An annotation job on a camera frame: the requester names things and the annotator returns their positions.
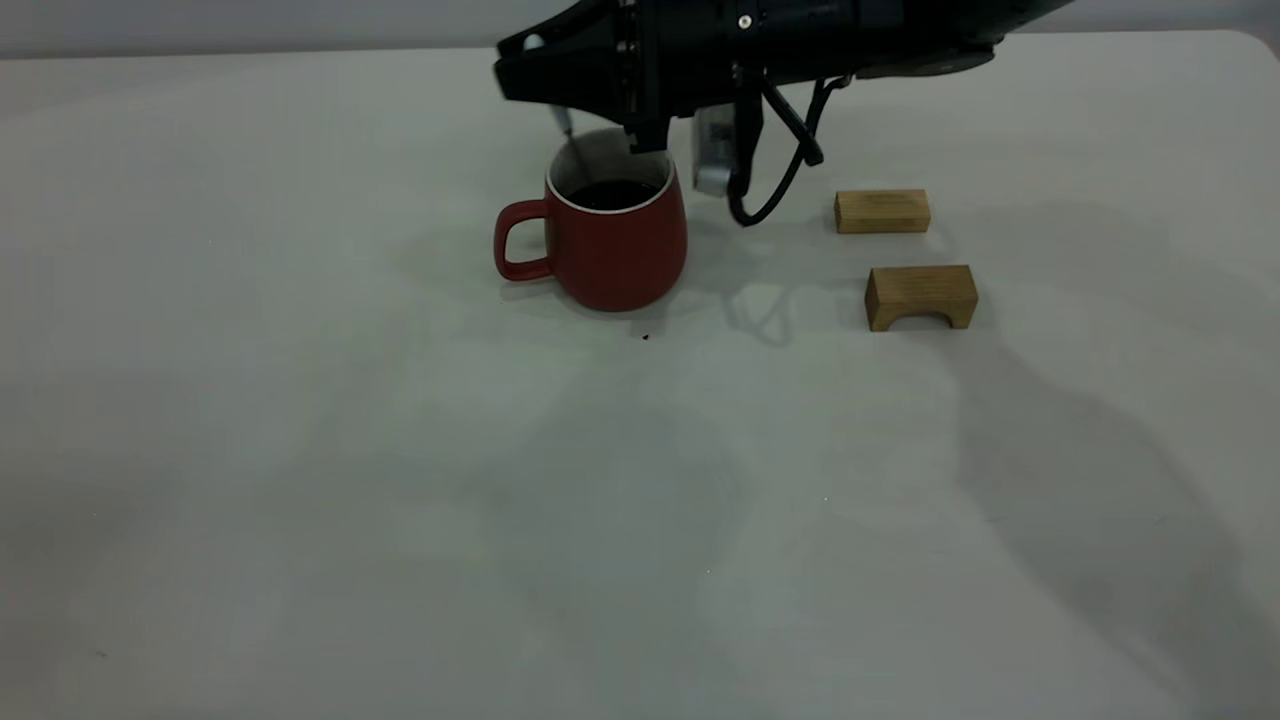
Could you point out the arched wooden block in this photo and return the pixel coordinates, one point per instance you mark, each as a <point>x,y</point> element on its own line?
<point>920,285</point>

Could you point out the red ceramic mug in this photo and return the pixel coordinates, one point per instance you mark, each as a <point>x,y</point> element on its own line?
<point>620,255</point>

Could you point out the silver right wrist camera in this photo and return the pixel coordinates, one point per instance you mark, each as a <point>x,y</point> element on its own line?
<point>712,150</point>

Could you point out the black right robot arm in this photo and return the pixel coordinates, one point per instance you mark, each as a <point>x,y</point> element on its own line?
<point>940,30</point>

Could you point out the flat rectangular wooden block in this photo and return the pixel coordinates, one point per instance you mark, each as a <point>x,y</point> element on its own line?
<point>880,212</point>

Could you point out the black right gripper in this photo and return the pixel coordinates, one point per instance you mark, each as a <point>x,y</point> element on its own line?
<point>720,45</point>

